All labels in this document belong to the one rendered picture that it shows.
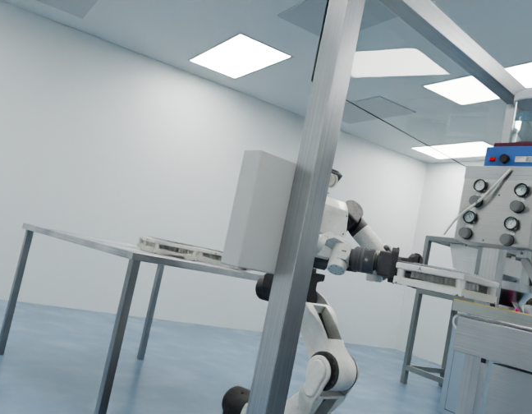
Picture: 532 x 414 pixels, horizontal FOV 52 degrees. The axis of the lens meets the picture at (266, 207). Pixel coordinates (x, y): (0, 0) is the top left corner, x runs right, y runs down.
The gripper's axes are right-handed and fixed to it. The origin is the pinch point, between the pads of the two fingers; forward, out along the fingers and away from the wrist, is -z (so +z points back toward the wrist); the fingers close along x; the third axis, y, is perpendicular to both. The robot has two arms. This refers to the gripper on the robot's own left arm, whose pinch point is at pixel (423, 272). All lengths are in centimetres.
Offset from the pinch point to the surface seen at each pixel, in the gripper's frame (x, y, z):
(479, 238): -10.5, 18.8, -33.1
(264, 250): 5, 90, -28
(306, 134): -22, 85, -30
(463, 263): -32, -298, 194
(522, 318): 9.8, 14.1, -46.1
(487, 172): -30.4, 18.9, -32.6
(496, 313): 9.8, 15.1, -39.0
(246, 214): -1, 96, -29
